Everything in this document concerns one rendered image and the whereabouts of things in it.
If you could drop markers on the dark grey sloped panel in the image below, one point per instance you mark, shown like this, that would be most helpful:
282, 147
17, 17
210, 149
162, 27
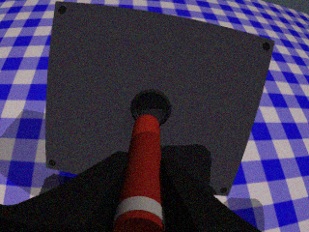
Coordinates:
110, 65

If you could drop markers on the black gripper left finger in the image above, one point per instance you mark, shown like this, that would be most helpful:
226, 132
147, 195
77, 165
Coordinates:
85, 203

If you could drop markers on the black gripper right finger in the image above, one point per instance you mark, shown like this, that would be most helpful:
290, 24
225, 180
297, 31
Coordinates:
189, 207

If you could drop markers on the dark red cylindrical peg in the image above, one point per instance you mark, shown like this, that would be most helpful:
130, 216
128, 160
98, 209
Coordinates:
140, 202

